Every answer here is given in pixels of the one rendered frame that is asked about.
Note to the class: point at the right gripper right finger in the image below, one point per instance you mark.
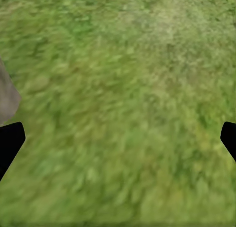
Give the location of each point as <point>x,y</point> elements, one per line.
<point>228,137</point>

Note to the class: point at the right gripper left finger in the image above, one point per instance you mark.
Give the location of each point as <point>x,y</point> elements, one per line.
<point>12,138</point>

